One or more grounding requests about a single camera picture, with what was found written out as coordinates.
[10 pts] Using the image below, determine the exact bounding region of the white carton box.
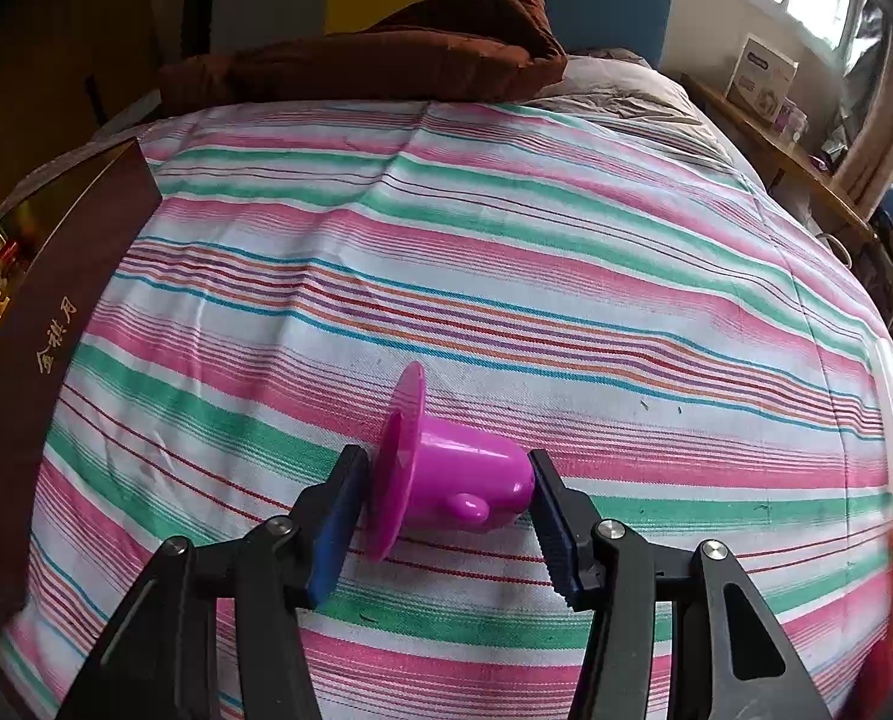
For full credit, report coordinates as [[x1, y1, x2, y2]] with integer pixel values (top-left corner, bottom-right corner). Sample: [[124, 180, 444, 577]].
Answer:
[[726, 34, 800, 125]]

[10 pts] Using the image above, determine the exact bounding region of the wooden bedside table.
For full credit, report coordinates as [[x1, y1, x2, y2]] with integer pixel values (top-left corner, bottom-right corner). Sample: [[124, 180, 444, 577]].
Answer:
[[682, 73, 879, 241]]

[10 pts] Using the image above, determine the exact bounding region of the gold tin box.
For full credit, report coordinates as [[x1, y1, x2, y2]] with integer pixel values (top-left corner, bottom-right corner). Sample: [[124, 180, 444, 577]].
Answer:
[[0, 136, 164, 616]]

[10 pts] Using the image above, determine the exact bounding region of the striped bed quilt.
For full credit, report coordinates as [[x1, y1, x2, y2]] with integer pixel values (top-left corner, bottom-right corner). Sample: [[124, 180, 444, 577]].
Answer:
[[0, 94, 893, 720]]

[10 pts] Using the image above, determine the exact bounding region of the grey hanging cloth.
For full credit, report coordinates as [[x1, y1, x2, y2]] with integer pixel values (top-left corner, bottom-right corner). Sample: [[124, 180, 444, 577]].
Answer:
[[840, 4, 893, 158]]

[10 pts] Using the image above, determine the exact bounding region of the wooden wardrobe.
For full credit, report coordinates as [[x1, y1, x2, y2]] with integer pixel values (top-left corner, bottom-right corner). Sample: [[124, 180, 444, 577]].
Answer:
[[0, 0, 193, 241]]

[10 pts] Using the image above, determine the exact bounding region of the pink small jar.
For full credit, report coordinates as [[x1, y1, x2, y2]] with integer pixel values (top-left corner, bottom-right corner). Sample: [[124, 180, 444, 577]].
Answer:
[[772, 97, 808, 147]]

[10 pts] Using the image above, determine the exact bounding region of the grey pillow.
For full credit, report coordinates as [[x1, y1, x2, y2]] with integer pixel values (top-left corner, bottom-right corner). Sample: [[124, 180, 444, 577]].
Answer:
[[529, 49, 748, 166]]

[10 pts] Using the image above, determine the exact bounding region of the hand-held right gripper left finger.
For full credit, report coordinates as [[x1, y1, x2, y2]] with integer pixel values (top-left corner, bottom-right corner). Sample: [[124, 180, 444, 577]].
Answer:
[[56, 444, 373, 720]]

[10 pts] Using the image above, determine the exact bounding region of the magenta toy cup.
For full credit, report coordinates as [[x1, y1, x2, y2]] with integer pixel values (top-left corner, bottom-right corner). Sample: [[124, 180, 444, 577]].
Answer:
[[364, 360, 535, 563]]

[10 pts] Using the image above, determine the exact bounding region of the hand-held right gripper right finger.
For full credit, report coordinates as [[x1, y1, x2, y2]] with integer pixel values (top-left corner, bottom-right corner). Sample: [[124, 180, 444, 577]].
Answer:
[[528, 448, 834, 720]]

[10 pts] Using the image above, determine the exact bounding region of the red cloth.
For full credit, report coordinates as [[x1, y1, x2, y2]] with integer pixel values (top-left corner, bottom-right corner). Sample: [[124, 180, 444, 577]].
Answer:
[[855, 637, 893, 720]]

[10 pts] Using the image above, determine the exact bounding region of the brown blanket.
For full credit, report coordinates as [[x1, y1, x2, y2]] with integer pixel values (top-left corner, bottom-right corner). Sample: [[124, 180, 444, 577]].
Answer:
[[157, 0, 568, 117]]

